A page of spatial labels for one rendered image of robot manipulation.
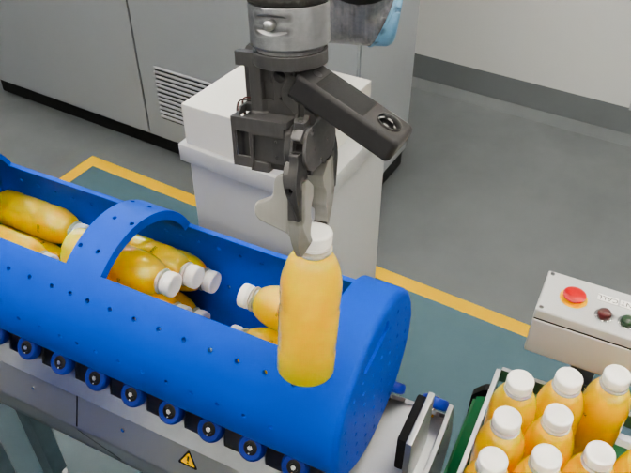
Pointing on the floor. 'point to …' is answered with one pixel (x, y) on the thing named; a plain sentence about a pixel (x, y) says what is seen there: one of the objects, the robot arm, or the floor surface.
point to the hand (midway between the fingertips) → (315, 236)
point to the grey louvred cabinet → (162, 60)
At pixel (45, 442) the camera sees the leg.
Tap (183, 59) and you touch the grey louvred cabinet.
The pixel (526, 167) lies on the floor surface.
